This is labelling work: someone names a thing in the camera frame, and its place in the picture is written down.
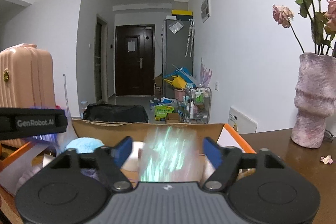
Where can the pink ribbed small suitcase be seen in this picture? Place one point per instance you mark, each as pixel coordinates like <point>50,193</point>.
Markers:
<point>27,78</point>

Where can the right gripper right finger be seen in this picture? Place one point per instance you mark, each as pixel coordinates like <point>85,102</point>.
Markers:
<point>225,162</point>

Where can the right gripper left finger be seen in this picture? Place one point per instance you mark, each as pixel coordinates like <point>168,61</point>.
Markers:
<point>109,161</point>

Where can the yellow white plush toy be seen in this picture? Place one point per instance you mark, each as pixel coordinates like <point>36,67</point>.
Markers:
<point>245,172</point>

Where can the dark entrance door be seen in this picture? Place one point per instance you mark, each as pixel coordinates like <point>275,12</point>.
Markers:
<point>134,60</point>

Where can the grey refrigerator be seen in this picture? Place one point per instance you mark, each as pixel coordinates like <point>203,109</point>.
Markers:
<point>174,48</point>

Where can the storage cart with bottles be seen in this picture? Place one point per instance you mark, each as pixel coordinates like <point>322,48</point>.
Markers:
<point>197,102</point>

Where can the white board against wall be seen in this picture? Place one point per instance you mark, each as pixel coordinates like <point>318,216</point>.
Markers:
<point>240,122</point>

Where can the fallen pink petal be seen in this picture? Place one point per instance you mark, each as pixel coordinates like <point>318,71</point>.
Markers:
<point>327,159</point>

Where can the translucent plastic item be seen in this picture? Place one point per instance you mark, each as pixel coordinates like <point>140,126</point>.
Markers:
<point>171,154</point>

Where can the white foam cylinder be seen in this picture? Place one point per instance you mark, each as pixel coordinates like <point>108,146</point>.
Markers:
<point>132,162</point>

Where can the purple textured vase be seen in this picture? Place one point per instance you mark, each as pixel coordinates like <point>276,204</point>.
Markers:
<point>314,99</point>

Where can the light blue plush toy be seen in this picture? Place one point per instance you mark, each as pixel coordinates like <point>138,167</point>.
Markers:
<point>84,145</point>

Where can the dried pink roses bouquet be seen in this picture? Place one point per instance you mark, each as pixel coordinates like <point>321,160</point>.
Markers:
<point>322,24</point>

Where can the yellow box on fridge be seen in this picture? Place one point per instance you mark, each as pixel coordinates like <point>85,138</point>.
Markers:
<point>182,12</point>

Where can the black bag on floor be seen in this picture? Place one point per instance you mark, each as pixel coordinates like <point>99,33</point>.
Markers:
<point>115,113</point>

